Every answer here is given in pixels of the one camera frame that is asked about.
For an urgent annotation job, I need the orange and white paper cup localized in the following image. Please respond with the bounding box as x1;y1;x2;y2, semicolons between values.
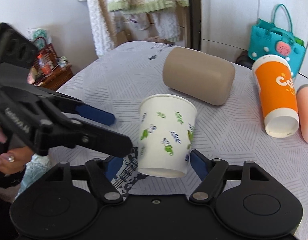
252;55;299;138

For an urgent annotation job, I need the white patterned tablecloth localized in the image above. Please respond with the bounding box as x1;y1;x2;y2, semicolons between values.
14;41;308;240

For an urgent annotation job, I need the white leaf-print paper cup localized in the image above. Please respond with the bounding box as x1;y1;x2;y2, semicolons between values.
138;94;197;178

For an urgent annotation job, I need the person's left hand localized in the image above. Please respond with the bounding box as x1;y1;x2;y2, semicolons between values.
0;146;34;175

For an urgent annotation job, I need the black clothes rack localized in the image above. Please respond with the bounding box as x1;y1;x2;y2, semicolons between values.
189;0;201;51

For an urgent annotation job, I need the brown wooden side table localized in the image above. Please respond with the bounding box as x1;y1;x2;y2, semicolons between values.
27;36;75;92

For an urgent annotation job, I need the pink cylindrical cup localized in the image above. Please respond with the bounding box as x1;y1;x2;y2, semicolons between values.
296;84;308;143

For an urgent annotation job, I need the teal tote bag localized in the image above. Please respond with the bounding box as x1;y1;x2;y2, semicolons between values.
247;4;306;78

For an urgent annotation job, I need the taupe cylindrical cup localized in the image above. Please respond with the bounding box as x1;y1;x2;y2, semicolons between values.
163;47;236;106

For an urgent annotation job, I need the grey three-door wardrobe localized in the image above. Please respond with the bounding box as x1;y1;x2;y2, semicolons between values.
201;0;308;77

